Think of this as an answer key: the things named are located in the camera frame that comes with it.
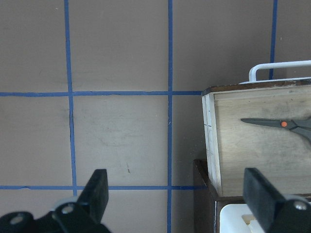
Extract grey scissors with orange pivot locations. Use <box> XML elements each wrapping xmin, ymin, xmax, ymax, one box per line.
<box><xmin>240</xmin><ymin>117</ymin><xmax>311</xmax><ymax>142</ymax></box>

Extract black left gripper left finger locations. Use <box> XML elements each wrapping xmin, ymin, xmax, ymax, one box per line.
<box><xmin>0</xmin><ymin>169</ymin><xmax>110</xmax><ymax>233</ymax></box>

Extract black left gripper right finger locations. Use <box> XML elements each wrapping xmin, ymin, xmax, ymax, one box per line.
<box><xmin>242</xmin><ymin>168</ymin><xmax>311</xmax><ymax>233</ymax></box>

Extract cream plastic tray with handles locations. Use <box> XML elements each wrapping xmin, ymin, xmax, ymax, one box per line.
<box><xmin>220</xmin><ymin>204</ymin><xmax>264</xmax><ymax>233</ymax></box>

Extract light wooden drawer white handle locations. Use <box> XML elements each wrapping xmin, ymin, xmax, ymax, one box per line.
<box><xmin>202</xmin><ymin>60</ymin><xmax>311</xmax><ymax>197</ymax></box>

